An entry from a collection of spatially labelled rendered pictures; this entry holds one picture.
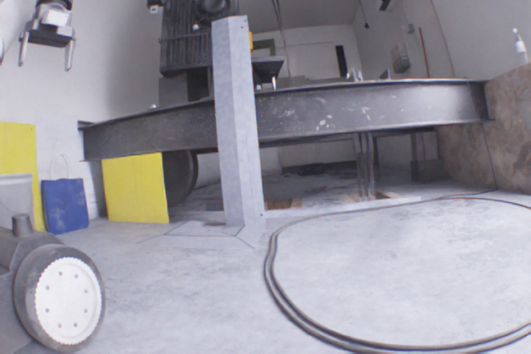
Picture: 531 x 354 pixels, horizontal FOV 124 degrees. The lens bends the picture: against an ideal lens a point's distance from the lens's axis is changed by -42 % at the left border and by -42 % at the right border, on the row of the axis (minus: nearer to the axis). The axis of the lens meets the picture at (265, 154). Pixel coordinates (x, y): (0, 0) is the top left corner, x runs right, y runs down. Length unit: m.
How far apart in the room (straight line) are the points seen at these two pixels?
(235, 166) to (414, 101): 1.02
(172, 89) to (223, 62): 0.42
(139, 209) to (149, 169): 0.26
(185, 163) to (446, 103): 1.71
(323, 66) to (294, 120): 3.65
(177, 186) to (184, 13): 1.17
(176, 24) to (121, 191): 1.10
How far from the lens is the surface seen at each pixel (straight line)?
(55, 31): 0.55
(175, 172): 1.78
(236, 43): 1.26
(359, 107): 1.33
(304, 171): 3.86
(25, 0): 0.80
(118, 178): 1.64
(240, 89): 1.17
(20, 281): 0.46
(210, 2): 1.56
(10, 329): 0.52
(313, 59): 4.93
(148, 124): 1.58
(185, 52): 1.53
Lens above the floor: 0.32
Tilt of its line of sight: 1 degrees up
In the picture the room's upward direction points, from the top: 5 degrees counter-clockwise
